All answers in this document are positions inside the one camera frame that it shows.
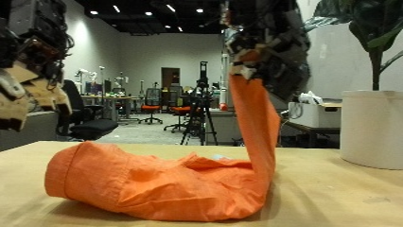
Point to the grey sofa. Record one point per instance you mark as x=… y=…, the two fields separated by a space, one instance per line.
x=29 y=135

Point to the green leafy plant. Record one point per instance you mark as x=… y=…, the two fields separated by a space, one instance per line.
x=375 y=63

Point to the orange mesh-back office chair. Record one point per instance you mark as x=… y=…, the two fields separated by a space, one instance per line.
x=151 y=108

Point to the black camera tripod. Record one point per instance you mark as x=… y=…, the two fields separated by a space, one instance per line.
x=202 y=104

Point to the wooden background desk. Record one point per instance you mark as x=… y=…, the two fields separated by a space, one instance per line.
x=113 y=99

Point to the orange button shirt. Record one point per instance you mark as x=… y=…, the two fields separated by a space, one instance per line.
x=168 y=189

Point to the brown door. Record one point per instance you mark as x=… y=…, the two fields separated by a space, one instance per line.
x=168 y=77

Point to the low grey counter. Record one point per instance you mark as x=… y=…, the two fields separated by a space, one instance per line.
x=220 y=126

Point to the white storage box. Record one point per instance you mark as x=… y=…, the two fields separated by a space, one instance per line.
x=314 y=115

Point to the white crumpled bag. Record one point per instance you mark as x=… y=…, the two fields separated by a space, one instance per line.
x=310 y=98

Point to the small red object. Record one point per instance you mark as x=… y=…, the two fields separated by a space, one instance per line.
x=224 y=107

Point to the black office chair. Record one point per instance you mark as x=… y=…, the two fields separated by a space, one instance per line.
x=89 y=127

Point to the wooden side table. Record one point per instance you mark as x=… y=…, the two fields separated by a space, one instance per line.
x=310 y=130

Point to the white round plant pot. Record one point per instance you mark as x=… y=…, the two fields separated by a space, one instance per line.
x=371 y=129

